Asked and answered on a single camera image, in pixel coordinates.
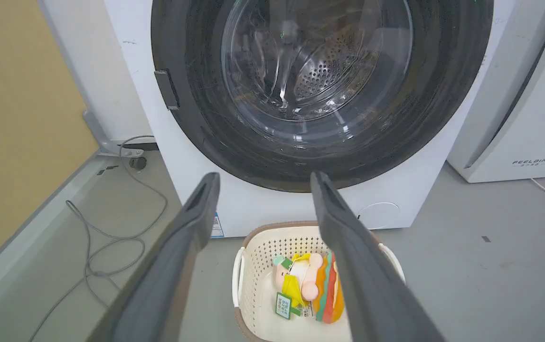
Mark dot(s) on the round dark washing machine door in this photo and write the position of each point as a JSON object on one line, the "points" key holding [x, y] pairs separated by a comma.
{"points": [[322, 90]]}

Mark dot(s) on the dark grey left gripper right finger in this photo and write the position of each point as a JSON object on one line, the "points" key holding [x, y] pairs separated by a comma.
{"points": [[372, 285]]}

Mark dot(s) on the white Feelbird appliance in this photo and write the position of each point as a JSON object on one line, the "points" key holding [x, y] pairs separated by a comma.
{"points": [[519, 95]]}

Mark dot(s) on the grey metal partition foot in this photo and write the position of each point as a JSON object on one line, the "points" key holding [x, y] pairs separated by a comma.
{"points": [[106, 137]]}

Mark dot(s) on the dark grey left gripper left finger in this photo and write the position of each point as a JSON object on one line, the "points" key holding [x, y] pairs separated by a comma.
{"points": [[158, 280]]}

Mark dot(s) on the white front-load washing machine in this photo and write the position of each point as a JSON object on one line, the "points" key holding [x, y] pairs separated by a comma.
{"points": [[272, 118]]}

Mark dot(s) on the striped burger plush toy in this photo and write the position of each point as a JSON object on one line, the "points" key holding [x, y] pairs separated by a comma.
{"points": [[329, 294]]}

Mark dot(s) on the green paper tag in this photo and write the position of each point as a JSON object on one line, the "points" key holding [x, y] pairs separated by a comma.
{"points": [[283, 305]]}

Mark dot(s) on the pink doll with yellow clothes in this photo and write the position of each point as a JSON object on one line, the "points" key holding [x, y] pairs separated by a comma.
{"points": [[298, 280]]}

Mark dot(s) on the cream perforated laundry basket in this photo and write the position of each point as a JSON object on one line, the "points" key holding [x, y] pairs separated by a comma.
{"points": [[263, 285]]}

